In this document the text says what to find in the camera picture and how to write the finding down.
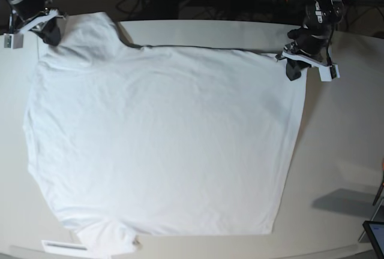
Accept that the white label strip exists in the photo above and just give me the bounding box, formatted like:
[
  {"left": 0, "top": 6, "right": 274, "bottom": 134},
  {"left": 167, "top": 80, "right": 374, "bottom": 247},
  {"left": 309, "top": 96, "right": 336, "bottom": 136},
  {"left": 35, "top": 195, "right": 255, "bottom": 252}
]
[{"left": 41, "top": 240, "right": 87, "bottom": 251}]

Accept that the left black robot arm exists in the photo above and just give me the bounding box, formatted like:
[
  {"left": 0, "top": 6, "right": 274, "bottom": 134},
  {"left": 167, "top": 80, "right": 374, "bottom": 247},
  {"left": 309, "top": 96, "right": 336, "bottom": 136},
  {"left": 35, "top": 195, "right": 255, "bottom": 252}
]
[{"left": 275, "top": 0, "right": 343, "bottom": 82}]

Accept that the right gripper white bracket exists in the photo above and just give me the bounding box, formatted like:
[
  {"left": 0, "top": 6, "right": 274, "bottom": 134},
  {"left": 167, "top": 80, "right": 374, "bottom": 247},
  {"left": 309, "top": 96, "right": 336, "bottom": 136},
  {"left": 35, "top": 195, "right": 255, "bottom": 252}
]
[{"left": 11, "top": 8, "right": 67, "bottom": 46}]

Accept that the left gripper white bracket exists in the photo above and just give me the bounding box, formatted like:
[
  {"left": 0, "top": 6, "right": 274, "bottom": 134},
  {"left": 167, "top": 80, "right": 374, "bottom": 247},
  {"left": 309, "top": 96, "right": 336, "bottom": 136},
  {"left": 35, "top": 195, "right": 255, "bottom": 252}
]
[{"left": 275, "top": 42, "right": 333, "bottom": 81}]

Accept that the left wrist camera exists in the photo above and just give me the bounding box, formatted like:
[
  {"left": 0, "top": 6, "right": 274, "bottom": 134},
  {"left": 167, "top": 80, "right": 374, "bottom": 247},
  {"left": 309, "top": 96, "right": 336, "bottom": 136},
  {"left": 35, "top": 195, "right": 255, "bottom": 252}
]
[{"left": 319, "top": 64, "right": 340, "bottom": 82}]

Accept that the white T-shirt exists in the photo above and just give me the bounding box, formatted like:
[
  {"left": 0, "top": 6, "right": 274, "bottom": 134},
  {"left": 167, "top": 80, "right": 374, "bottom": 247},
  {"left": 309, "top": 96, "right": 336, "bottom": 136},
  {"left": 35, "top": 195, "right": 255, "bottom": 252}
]
[{"left": 23, "top": 13, "right": 306, "bottom": 256}]

